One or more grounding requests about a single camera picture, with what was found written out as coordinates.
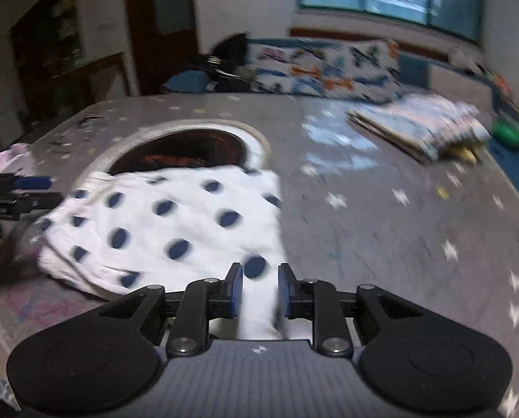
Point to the dark wooden door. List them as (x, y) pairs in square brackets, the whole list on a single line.
[(163, 40)]

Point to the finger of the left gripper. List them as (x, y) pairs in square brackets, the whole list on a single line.
[(12, 182)]

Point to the striped folded blanket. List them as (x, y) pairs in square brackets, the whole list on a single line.
[(423, 125)]

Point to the grey star tablecloth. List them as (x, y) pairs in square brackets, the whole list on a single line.
[(355, 209)]

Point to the pink white cloth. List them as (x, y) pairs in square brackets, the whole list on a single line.
[(19, 160)]

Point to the colourful plush toys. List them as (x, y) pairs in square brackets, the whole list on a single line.
[(502, 95)]

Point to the left butterfly pillow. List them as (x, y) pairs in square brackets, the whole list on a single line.
[(287, 70)]

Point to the white plush toy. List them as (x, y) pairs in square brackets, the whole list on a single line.
[(459, 60)]

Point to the black bag on sofa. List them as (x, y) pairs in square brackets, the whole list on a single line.
[(226, 66)]

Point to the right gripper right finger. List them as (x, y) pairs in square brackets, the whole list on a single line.
[(323, 305)]

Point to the round table heater opening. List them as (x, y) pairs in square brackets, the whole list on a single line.
[(197, 143)]

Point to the butterfly pillow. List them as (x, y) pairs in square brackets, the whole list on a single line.
[(364, 71), (287, 70)]

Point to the grey plain cushion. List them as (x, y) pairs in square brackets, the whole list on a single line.
[(457, 87)]

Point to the white navy dotted garment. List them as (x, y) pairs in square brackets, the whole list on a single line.
[(115, 234)]

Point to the dark bookshelf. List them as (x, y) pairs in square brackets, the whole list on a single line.
[(45, 43)]

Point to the black gloved left hand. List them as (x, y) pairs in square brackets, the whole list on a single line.
[(20, 244)]

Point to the blue sofa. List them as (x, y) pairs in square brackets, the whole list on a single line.
[(413, 75)]

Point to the dark wooden desk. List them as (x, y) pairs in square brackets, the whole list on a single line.
[(89, 82)]

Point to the right butterfly pillow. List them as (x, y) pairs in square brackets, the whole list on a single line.
[(364, 71)]

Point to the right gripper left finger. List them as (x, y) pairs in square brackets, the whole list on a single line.
[(202, 301)]

